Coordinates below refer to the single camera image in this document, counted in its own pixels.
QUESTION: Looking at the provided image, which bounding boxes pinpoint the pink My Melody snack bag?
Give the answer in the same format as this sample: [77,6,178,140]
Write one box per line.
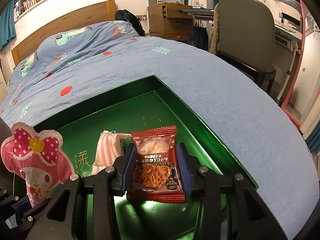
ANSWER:
[1,122,75,207]

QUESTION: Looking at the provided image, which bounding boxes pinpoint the pink striped snack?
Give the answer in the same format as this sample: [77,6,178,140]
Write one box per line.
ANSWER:
[89,130,131,176]

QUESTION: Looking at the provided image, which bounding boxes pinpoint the dark red cracker snack bag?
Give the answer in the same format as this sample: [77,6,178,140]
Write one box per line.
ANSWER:
[126,126,185,203]

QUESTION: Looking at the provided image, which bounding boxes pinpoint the green rectangular tray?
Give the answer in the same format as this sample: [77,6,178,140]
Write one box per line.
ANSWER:
[12,74,259,240]

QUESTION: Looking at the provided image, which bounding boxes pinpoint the blue patterned bed quilt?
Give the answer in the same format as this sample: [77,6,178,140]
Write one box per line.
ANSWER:
[1,21,319,239]

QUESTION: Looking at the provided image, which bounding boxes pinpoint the grey chair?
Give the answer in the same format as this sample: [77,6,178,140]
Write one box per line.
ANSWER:
[209,0,276,94]

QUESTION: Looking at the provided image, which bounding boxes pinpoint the teal curtain left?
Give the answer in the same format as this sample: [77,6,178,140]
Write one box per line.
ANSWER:
[0,0,16,50]

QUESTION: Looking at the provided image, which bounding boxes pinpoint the dark blue tote bag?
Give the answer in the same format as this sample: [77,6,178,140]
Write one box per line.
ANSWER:
[190,20,208,51]

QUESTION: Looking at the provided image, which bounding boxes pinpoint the wooden headboard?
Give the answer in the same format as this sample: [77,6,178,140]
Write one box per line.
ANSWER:
[11,0,116,66]

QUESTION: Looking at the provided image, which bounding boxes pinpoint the black backpack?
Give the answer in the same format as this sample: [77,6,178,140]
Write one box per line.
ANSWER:
[115,9,145,36]

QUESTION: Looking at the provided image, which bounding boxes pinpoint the wooden drawer cabinet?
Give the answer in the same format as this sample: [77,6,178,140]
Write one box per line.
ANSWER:
[148,3,193,43]

